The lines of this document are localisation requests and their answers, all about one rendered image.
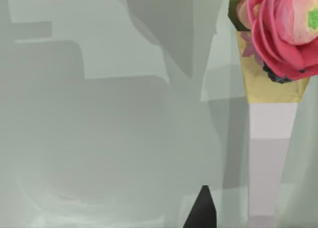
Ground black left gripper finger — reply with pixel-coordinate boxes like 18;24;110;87
182;185;218;228

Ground pink flower bouquet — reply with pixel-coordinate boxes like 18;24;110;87
228;0;318;228

